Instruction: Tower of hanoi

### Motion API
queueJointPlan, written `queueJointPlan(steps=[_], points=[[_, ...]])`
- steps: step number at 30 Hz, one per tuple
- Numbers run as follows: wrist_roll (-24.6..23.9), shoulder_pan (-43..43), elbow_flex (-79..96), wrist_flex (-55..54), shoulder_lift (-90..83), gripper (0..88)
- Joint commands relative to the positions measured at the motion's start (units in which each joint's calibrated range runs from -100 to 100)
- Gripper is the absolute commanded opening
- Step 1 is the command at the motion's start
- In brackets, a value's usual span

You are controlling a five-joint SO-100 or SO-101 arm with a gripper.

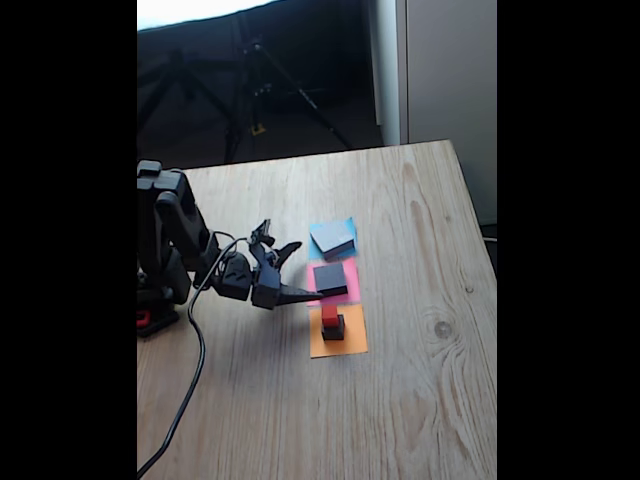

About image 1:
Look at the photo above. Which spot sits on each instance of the black tripod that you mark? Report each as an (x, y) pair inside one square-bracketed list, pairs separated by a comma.
[(260, 90)]

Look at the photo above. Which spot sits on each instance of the small black cube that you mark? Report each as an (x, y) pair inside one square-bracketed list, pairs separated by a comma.
[(334, 334)]

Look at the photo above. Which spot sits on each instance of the medium black cube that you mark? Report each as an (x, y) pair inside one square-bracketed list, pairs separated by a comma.
[(330, 276)]

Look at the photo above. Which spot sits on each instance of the white cabinet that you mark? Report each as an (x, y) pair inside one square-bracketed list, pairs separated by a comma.
[(450, 75)]

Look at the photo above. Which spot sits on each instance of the pink paper sheet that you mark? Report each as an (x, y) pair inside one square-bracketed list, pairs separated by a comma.
[(352, 285)]

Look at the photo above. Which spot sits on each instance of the large grey cube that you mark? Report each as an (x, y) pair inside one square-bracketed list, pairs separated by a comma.
[(332, 235)]

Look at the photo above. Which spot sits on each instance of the small red cube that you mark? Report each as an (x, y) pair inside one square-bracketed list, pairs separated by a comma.
[(329, 316)]

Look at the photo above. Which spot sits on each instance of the red table clamp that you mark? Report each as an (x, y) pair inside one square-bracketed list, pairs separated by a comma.
[(143, 319)]

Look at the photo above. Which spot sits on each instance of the orange paper sheet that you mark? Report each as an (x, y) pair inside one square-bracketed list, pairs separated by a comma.
[(356, 340)]

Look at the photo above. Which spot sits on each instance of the small gripper camera board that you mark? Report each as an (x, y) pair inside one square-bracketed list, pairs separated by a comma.
[(261, 232)]

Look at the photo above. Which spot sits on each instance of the blue paper sheet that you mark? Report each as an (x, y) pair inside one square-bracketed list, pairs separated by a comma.
[(351, 223)]

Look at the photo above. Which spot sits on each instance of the bright white light panel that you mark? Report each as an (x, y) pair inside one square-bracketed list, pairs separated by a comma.
[(190, 10)]

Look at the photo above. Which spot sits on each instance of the black light stand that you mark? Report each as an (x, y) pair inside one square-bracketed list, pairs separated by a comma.
[(192, 92)]

